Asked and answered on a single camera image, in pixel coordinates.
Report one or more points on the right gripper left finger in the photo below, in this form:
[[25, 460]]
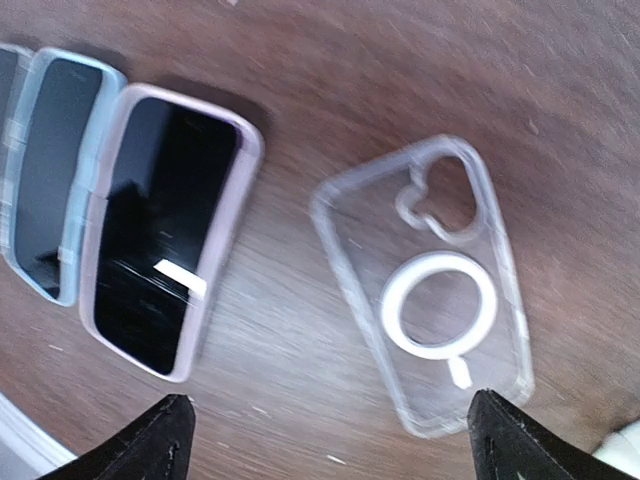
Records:
[[156, 445]]

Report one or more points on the cream ribbed mug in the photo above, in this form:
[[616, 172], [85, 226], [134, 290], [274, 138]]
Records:
[[621, 450]]

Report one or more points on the light blue phone case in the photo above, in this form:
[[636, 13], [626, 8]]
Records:
[[69, 252]]

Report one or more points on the pink phone case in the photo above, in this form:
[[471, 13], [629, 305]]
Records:
[[203, 283]]

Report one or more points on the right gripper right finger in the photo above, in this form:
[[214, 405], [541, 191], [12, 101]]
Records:
[[506, 443]]

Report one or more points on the front aluminium rail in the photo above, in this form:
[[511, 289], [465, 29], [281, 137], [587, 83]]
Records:
[[27, 451]]

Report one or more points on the pink edged smartphone bottom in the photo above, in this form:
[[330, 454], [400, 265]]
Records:
[[166, 184]]

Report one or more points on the clear magsafe phone case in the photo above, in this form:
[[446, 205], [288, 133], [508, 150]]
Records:
[[15, 65]]

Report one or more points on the grey clear phone case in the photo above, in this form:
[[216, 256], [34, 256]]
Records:
[[439, 307]]

